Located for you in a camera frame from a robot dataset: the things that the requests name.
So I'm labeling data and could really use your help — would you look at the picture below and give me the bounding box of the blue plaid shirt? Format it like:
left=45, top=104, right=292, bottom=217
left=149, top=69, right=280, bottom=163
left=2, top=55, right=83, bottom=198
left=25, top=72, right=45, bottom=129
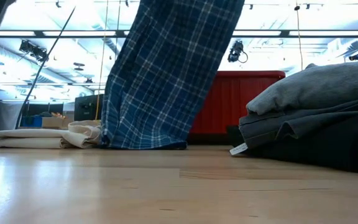
left=99, top=0, right=246, bottom=151

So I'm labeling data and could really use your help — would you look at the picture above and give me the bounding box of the dark grey shirt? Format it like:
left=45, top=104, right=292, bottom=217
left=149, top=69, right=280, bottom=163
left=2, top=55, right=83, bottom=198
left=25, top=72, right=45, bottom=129
left=229, top=96, right=358, bottom=156

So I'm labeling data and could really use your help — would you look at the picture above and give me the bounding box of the light grey garment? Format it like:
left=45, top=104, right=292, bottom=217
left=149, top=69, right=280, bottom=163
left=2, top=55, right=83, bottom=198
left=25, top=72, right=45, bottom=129
left=246, top=60, right=358, bottom=116

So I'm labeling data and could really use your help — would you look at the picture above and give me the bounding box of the black garment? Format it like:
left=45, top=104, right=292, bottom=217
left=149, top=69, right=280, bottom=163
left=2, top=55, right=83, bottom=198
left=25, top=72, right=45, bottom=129
left=227, top=125, right=358, bottom=175

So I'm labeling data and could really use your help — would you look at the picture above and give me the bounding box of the red plastic laundry bin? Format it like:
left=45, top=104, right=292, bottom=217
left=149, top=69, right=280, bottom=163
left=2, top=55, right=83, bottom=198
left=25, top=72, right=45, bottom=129
left=187, top=70, right=286, bottom=135

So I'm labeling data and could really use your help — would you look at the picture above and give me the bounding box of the blue storage bin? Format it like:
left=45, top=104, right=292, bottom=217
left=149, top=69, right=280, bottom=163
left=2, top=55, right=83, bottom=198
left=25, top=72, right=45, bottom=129
left=22, top=115, right=43, bottom=128

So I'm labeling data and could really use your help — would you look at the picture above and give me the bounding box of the black computer monitor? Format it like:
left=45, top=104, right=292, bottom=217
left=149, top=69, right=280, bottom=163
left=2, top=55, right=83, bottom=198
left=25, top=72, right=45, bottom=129
left=74, top=93, right=105, bottom=121

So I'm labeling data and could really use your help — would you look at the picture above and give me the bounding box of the brown cardboard box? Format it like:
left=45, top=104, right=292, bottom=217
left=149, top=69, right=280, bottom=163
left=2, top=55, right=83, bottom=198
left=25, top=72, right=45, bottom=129
left=41, top=115, right=74, bottom=129

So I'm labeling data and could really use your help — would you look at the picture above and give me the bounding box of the white canvas tote bag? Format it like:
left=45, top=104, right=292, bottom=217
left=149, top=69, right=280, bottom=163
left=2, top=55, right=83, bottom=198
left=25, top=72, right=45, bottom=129
left=0, top=119, right=103, bottom=149

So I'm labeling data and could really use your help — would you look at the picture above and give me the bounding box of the black hanging ceiling camera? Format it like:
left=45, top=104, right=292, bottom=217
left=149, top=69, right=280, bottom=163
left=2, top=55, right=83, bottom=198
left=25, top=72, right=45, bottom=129
left=227, top=39, right=249, bottom=64

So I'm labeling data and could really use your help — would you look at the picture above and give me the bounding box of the yellow hanging cable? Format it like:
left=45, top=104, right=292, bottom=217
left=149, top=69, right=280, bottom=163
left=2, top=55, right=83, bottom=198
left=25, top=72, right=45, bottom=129
left=94, top=0, right=109, bottom=121
left=294, top=5, right=305, bottom=72

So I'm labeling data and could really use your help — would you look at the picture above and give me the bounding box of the thin black hanging cable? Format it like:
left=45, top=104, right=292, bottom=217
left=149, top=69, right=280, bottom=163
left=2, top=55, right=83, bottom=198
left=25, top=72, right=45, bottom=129
left=114, top=0, right=121, bottom=62

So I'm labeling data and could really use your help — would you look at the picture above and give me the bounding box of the long black cable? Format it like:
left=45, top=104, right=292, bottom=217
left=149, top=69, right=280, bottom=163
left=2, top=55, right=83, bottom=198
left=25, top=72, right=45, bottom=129
left=14, top=6, right=76, bottom=130

